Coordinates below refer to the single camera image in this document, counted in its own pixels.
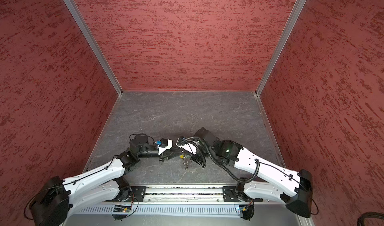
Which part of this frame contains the white slotted cable duct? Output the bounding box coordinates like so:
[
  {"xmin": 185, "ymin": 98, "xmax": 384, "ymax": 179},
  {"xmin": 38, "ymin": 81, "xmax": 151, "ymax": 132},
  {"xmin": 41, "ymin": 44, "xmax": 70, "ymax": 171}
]
[{"xmin": 76, "ymin": 204, "xmax": 243, "ymax": 218}]

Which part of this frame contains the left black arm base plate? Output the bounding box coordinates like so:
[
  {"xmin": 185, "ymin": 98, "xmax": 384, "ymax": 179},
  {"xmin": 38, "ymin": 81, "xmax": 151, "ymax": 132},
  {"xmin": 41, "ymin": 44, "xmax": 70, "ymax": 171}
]
[{"xmin": 108, "ymin": 186, "xmax": 147, "ymax": 202}]

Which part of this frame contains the black corrugated hose loop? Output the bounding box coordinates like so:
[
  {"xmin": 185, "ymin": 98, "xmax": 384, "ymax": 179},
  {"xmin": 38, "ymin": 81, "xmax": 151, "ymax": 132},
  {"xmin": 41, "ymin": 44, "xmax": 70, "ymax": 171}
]
[{"xmin": 356, "ymin": 211, "xmax": 384, "ymax": 226}]

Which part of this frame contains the aluminium front rail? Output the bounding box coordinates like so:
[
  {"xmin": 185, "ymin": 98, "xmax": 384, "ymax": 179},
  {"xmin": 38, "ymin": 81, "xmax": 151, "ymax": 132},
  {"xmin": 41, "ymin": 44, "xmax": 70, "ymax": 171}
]
[{"xmin": 61, "ymin": 183, "xmax": 305, "ymax": 204}]

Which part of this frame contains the aluminium corner post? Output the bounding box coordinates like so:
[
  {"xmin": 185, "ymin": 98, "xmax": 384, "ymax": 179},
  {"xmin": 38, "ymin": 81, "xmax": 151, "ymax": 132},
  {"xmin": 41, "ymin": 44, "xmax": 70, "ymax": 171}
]
[
  {"xmin": 256, "ymin": 0, "xmax": 307, "ymax": 97},
  {"xmin": 63, "ymin": 0, "xmax": 124, "ymax": 97}
]

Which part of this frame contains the left aluminium corner post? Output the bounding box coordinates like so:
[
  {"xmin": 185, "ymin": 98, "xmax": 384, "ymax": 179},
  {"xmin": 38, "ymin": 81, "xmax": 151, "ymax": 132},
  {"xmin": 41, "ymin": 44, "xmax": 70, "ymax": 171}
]
[{"xmin": 63, "ymin": 0, "xmax": 124, "ymax": 97}]

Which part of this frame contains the right aluminium corner post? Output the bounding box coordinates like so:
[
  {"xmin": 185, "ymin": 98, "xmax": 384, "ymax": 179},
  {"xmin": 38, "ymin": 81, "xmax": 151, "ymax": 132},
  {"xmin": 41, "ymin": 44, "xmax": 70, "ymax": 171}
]
[{"xmin": 256, "ymin": 0, "xmax": 307, "ymax": 97}]

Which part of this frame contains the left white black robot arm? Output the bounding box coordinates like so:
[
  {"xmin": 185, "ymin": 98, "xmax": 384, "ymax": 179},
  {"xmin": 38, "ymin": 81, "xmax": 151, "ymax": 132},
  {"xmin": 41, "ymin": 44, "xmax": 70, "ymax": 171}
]
[{"xmin": 24, "ymin": 134, "xmax": 185, "ymax": 226}]

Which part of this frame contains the keyring chain with keys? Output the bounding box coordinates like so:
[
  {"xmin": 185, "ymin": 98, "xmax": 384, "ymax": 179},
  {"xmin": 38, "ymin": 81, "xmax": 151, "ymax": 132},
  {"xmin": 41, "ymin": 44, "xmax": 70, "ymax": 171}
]
[{"xmin": 179, "ymin": 152, "xmax": 192, "ymax": 170}]

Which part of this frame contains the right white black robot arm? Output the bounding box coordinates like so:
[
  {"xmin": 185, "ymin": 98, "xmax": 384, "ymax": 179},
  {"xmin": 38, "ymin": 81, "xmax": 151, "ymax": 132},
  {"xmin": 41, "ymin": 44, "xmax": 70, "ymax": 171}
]
[{"xmin": 176, "ymin": 128, "xmax": 316, "ymax": 218}]

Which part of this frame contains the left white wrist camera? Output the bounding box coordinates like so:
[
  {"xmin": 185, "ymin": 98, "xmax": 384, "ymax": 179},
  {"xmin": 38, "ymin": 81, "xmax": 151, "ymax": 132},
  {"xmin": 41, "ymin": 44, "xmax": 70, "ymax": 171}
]
[{"xmin": 155, "ymin": 138, "xmax": 173, "ymax": 156}]

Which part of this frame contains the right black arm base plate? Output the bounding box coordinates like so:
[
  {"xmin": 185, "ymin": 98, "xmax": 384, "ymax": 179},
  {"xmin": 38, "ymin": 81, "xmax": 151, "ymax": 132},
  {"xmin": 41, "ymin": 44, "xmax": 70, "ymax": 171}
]
[{"xmin": 222, "ymin": 186, "xmax": 264, "ymax": 203}]

